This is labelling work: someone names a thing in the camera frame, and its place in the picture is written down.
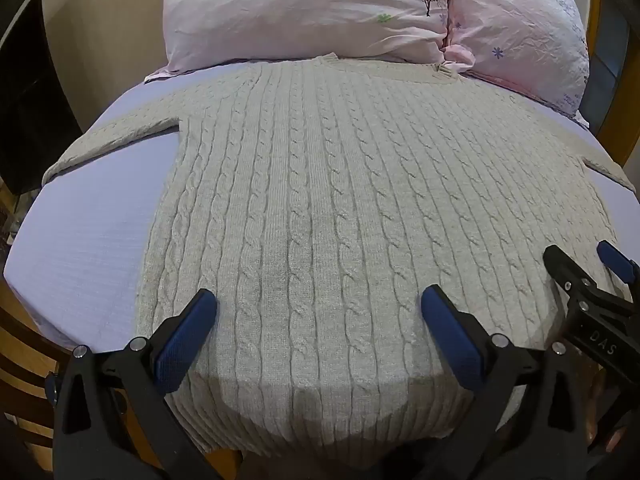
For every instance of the lavender bed sheet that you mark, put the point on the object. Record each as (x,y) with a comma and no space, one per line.
(95,230)

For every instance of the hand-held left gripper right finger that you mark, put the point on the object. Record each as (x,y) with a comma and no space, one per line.
(451,341)

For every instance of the pink floral pillow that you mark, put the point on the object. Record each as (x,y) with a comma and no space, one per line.
(300,15)
(520,30)

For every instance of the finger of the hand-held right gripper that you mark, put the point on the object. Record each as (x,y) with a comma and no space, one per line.
(564,266)
(614,259)

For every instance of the dark cabinet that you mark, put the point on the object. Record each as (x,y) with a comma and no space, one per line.
(30,110)

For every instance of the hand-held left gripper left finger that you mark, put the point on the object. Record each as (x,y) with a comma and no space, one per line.
(184,342)

